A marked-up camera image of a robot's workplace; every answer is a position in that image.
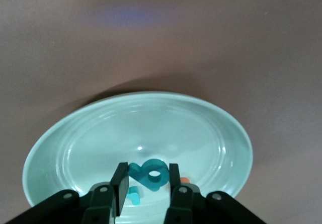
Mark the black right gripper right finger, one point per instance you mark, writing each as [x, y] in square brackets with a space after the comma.
[186, 206]

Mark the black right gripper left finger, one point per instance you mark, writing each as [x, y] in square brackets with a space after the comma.
[100, 204]

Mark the orange foam letter o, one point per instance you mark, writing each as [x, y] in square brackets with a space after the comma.
[184, 180]

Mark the teal foam letter l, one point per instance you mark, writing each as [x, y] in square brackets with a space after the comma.
[133, 196]

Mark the teal foam letter a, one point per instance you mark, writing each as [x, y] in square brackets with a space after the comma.
[141, 176]

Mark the pale green plate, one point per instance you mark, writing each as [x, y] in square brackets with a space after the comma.
[138, 128]

